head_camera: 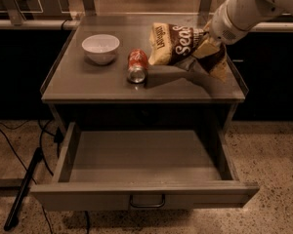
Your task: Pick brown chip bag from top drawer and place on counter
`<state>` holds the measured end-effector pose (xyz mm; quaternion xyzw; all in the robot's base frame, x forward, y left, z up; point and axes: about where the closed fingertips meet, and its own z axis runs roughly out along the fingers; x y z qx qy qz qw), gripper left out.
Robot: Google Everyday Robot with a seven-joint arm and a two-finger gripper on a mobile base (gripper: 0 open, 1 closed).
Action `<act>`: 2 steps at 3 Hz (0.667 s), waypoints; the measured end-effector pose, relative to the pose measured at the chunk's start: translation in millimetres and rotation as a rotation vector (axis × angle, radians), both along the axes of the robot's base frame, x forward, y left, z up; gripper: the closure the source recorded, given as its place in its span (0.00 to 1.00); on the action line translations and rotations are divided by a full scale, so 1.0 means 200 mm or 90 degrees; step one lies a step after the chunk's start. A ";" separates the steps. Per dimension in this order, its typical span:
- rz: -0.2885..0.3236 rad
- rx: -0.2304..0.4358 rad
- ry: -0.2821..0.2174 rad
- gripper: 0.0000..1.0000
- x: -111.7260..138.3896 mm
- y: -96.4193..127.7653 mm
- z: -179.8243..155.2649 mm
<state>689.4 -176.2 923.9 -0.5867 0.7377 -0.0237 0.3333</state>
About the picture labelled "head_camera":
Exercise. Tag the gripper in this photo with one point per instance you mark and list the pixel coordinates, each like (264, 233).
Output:
(227, 25)

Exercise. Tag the brown sea salt chip bag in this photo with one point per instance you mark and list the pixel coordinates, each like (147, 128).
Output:
(173, 45)

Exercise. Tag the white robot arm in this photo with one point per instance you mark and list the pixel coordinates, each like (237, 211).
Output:
(234, 19)

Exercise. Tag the grey cabinet counter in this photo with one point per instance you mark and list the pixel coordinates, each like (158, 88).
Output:
(77, 80)

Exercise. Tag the grey open top drawer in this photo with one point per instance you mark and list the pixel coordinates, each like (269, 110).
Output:
(100, 170)

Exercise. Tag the red soda can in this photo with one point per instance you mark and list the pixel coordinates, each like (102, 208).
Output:
(137, 66)

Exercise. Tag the white ceramic bowl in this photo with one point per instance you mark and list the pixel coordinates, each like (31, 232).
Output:
(101, 48)

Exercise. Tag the black bar on floor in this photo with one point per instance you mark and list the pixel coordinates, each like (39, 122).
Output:
(12, 219)

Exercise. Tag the grey right support post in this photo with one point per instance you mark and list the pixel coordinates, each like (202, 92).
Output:
(204, 11)

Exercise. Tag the black drawer handle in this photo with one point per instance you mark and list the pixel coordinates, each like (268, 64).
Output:
(147, 201)

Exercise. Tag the grey left support post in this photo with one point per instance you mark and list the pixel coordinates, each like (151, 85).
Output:
(14, 13)

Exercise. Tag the white horizontal rail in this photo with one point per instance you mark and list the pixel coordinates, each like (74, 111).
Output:
(72, 24)

